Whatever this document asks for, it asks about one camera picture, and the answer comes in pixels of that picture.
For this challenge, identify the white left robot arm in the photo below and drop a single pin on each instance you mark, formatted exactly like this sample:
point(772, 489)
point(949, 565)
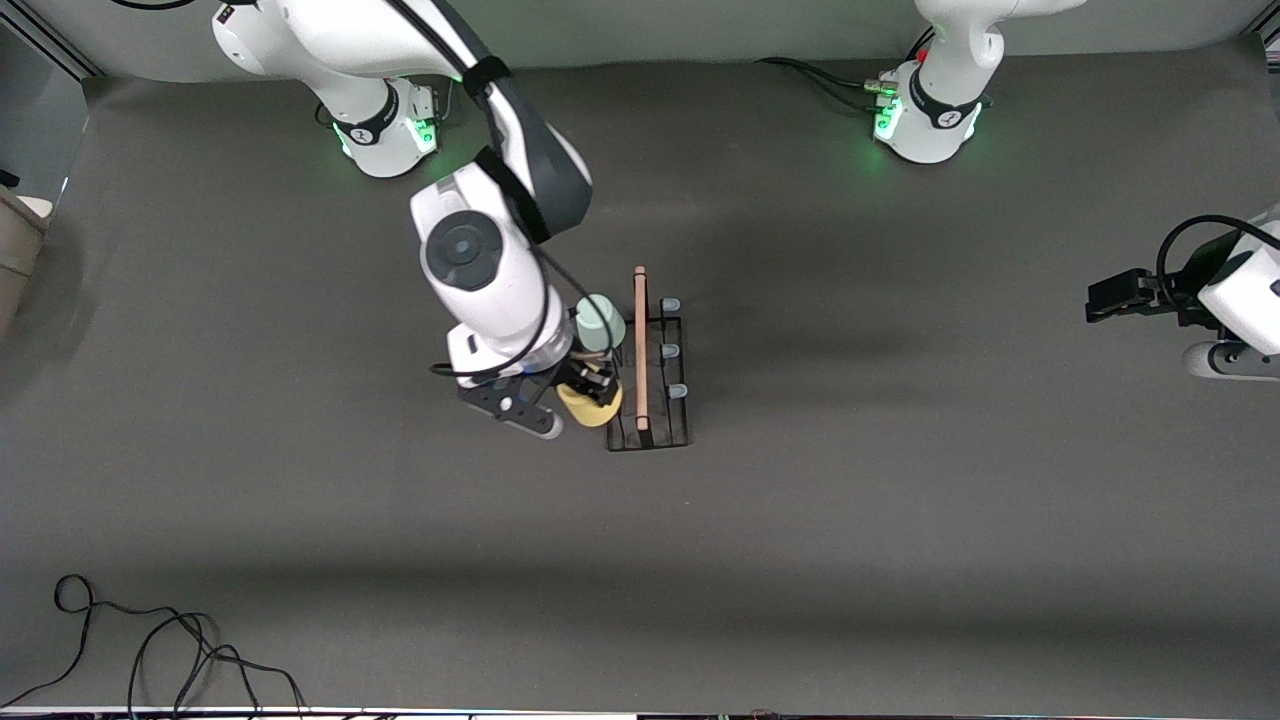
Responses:
point(940, 120)

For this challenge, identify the aluminium frame rail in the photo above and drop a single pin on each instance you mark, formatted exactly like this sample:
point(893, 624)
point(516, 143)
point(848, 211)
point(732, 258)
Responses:
point(60, 50)

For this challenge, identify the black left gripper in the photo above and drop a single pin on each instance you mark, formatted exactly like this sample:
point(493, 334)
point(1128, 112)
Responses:
point(1174, 298)

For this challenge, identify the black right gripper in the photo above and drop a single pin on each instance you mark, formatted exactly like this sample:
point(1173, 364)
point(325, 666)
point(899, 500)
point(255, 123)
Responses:
point(577, 375)

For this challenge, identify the yellow plastic cup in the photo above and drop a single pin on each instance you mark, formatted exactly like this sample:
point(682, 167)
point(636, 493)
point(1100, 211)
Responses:
point(590, 410)

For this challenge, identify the pale green plastic cup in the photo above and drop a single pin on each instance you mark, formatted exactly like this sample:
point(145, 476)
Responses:
point(600, 320)

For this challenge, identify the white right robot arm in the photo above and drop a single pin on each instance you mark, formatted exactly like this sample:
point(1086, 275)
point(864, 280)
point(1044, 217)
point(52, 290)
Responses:
point(480, 270)

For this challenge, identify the dark grey table mat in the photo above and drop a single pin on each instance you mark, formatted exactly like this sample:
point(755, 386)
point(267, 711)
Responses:
point(800, 550)

